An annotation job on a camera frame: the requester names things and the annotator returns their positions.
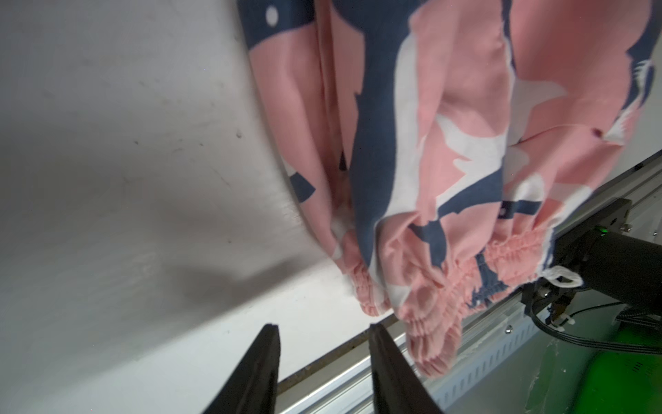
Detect pink shark print shorts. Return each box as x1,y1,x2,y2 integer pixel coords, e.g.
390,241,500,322
238,1,661,378

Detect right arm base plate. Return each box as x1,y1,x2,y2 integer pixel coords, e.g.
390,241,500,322
522,198,633,317

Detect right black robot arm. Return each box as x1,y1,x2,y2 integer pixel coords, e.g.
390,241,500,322
575,229,661,316

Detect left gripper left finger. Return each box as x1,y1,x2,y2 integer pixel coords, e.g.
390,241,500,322
203,324,281,414

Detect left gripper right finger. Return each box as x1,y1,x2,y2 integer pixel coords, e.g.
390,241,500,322
368,324,443,414

